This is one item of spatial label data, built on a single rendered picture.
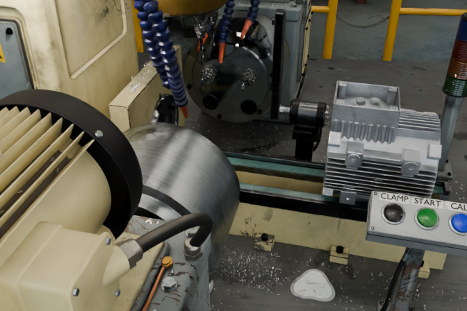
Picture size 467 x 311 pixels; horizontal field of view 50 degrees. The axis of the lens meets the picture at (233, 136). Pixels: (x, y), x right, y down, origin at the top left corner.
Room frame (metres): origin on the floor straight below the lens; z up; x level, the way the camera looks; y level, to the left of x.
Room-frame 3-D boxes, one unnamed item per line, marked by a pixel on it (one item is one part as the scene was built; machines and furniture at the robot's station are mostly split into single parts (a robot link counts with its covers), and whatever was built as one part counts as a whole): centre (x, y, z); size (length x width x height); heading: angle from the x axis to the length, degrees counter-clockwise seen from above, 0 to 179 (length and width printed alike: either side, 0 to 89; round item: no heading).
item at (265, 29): (1.24, -0.02, 1.04); 0.41 x 0.25 x 0.25; 166
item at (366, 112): (0.84, -0.25, 1.11); 0.12 x 0.11 x 0.07; 76
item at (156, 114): (0.94, 0.15, 1.02); 0.15 x 0.02 x 0.15; 166
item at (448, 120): (1.08, -0.54, 1.01); 0.08 x 0.08 x 0.42; 76
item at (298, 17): (1.49, -0.08, 0.99); 0.35 x 0.31 x 0.37; 166
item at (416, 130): (0.83, -0.29, 1.02); 0.20 x 0.19 x 0.19; 76
